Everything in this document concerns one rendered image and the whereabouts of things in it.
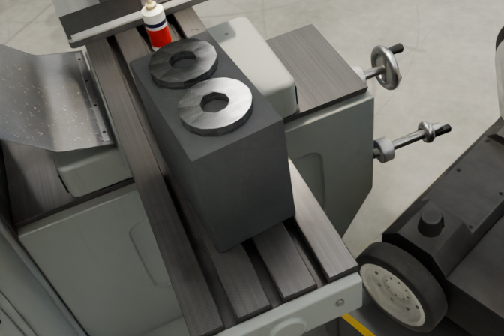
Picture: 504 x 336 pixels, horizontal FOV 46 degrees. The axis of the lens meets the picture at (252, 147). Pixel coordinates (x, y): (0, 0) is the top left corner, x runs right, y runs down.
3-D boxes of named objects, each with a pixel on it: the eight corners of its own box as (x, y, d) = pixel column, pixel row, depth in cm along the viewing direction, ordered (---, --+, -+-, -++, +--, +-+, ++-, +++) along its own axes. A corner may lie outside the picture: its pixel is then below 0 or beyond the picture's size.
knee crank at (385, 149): (442, 123, 152) (444, 106, 147) (456, 138, 148) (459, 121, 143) (366, 154, 148) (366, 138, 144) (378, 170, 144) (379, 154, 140)
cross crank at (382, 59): (387, 67, 155) (388, 30, 147) (412, 93, 148) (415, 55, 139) (332, 88, 153) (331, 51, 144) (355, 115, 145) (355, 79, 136)
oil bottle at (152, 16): (169, 37, 116) (155, -13, 108) (175, 48, 113) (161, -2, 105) (150, 43, 115) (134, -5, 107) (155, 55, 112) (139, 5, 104)
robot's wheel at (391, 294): (443, 332, 124) (454, 282, 109) (429, 349, 122) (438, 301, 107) (367, 275, 135) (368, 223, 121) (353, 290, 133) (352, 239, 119)
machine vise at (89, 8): (208, -39, 134) (198, -86, 126) (233, -9, 124) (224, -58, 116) (57, 13, 127) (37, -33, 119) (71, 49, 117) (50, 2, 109)
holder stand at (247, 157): (229, 123, 97) (205, 20, 82) (297, 214, 83) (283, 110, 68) (160, 154, 94) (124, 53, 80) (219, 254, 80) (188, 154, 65)
